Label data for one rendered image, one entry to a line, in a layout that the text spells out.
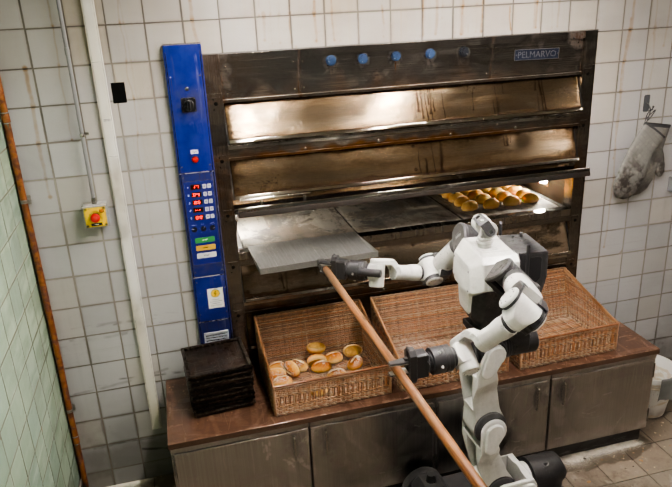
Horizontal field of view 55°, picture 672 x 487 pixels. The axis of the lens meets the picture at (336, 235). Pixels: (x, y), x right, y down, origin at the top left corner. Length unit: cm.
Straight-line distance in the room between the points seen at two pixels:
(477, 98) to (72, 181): 192
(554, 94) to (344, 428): 194
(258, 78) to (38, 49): 90
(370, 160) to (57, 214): 144
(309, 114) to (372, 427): 146
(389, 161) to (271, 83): 68
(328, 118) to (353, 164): 26
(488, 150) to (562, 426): 144
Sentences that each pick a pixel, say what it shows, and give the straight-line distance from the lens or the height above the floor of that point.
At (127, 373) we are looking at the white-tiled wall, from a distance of 338.
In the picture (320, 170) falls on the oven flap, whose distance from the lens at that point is 309.
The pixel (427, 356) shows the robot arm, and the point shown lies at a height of 123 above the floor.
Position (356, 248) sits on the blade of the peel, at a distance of 308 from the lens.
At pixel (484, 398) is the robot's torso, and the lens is 275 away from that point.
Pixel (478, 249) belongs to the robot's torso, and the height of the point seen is 140.
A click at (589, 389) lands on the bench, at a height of 42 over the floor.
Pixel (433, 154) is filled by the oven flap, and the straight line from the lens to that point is 326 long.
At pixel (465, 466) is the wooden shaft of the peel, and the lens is 173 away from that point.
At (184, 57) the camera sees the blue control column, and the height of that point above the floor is 210.
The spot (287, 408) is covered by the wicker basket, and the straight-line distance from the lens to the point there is 297.
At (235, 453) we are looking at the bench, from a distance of 300.
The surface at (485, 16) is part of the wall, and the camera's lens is 328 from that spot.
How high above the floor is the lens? 230
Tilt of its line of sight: 20 degrees down
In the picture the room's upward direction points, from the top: 3 degrees counter-clockwise
